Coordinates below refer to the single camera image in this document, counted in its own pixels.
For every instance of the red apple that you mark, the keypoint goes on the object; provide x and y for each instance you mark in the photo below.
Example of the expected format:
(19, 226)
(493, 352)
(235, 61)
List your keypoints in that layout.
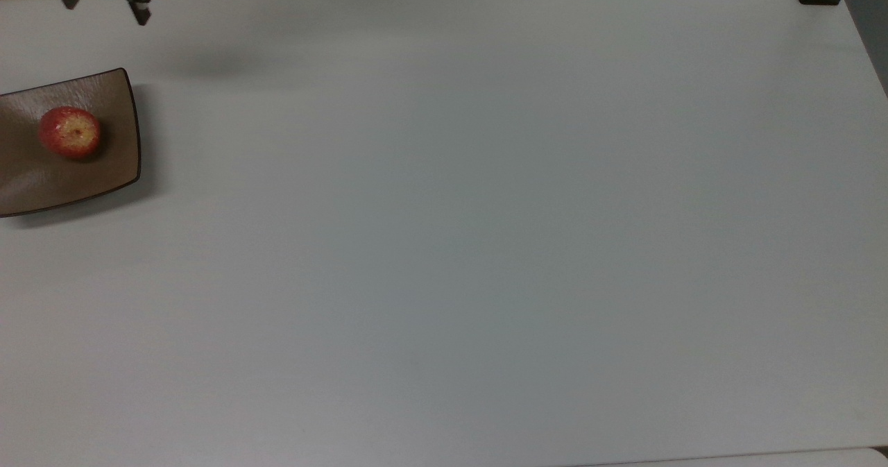
(70, 132)

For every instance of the brown square ceramic plate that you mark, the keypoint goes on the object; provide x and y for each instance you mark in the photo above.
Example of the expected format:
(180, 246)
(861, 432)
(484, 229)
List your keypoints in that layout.
(111, 162)

